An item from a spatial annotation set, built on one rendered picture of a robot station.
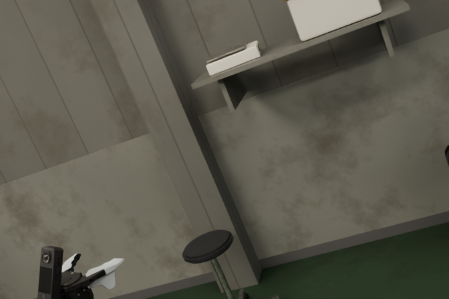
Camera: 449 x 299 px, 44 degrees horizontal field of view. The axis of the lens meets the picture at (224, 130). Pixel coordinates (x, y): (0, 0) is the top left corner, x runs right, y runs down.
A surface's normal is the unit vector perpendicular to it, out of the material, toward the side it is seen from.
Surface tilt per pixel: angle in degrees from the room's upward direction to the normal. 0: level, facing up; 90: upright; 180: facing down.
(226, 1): 90
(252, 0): 90
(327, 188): 90
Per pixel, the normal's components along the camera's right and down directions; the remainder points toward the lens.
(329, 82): -0.19, 0.31
